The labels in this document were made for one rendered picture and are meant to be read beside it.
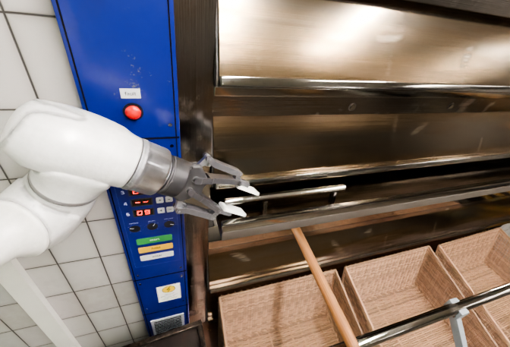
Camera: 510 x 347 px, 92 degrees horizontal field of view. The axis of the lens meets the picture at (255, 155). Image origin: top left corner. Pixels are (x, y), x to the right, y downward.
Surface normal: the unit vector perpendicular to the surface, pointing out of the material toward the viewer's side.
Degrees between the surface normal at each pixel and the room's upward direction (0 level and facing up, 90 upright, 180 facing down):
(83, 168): 89
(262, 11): 70
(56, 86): 90
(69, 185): 101
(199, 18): 90
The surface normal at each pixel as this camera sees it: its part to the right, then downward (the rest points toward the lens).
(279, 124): 0.32, 0.27
